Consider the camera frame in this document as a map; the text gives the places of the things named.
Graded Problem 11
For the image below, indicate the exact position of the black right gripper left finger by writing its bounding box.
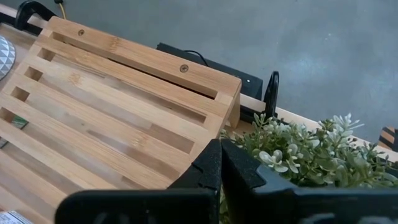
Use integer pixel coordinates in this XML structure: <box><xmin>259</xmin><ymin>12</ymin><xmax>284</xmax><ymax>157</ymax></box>
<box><xmin>55</xmin><ymin>139</ymin><xmax>222</xmax><ymax>224</ymax></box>

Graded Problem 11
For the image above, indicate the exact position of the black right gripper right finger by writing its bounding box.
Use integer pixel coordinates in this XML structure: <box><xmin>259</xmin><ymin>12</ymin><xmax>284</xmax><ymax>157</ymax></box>
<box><xmin>220</xmin><ymin>139</ymin><xmax>398</xmax><ymax>224</ymax></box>

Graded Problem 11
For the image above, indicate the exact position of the green plant in striped pot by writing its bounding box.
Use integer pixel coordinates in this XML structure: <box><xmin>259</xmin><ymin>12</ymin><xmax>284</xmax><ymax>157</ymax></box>
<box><xmin>219</xmin><ymin>111</ymin><xmax>398</xmax><ymax>224</ymax></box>

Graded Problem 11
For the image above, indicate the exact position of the thin black cable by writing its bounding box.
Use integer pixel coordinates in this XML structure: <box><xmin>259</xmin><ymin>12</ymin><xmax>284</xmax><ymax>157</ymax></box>
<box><xmin>183</xmin><ymin>49</ymin><xmax>210</xmax><ymax>68</ymax></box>

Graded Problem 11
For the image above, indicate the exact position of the green Apple Jacks cereal box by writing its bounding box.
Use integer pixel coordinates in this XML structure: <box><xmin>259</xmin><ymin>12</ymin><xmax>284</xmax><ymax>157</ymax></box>
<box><xmin>11</xmin><ymin>115</ymin><xmax>29</xmax><ymax>130</ymax></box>

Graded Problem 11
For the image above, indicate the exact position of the black table clamp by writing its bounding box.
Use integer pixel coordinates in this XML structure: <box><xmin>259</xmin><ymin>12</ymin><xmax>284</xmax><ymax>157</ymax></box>
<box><xmin>263</xmin><ymin>70</ymin><xmax>280</xmax><ymax>119</ymax></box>
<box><xmin>14</xmin><ymin>0</ymin><xmax>57</xmax><ymax>35</ymax></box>

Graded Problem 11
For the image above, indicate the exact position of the black box with light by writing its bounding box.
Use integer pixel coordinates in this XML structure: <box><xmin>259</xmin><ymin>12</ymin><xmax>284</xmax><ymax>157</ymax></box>
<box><xmin>155</xmin><ymin>42</ymin><xmax>264</xmax><ymax>101</ymax></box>

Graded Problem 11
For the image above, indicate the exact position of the green plant in white pot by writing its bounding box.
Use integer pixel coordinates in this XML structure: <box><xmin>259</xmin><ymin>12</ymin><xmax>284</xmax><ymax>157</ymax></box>
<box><xmin>0</xmin><ymin>34</ymin><xmax>16</xmax><ymax>81</ymax></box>

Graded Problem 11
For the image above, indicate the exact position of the yellow cable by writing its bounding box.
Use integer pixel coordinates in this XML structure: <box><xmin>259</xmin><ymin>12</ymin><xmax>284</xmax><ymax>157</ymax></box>
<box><xmin>54</xmin><ymin>0</ymin><xmax>68</xmax><ymax>20</ymax></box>

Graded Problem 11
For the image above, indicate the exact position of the wooden slatted shelf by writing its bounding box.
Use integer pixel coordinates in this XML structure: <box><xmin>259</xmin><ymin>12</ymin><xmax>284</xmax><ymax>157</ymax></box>
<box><xmin>0</xmin><ymin>16</ymin><xmax>243</xmax><ymax>224</ymax></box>

